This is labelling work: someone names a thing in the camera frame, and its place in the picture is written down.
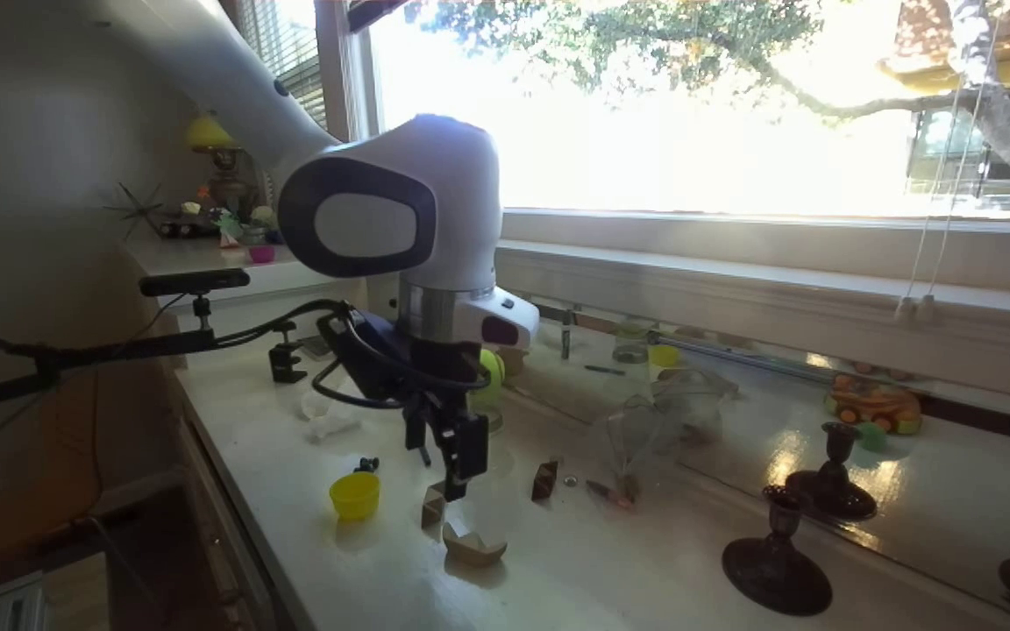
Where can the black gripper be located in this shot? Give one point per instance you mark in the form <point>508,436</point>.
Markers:
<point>442,381</point>

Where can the brown notched wooden block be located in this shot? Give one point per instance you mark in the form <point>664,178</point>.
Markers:
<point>546,483</point>

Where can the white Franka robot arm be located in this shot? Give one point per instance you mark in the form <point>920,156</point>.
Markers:
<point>456,161</point>

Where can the small black toy piece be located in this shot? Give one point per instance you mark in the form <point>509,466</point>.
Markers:
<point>367,465</point>

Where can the green tennis ball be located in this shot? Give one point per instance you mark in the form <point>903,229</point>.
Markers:
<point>491,368</point>

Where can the white crumpled cloth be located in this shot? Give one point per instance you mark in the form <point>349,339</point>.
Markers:
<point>331,420</point>

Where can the black table clamp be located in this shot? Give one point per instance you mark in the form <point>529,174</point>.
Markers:
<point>286,354</point>

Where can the clear wine glass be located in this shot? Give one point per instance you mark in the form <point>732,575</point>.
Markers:
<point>667,421</point>

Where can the small purple cup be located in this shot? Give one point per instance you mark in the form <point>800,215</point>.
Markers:
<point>261,254</point>

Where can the white window blind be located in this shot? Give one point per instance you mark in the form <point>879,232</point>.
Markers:
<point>296,47</point>

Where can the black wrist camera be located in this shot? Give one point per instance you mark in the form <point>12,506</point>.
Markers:
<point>367,354</point>

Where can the black stereo camera bar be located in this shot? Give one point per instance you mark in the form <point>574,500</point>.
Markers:
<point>194,283</point>

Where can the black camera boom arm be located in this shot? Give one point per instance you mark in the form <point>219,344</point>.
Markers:
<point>87,354</point>

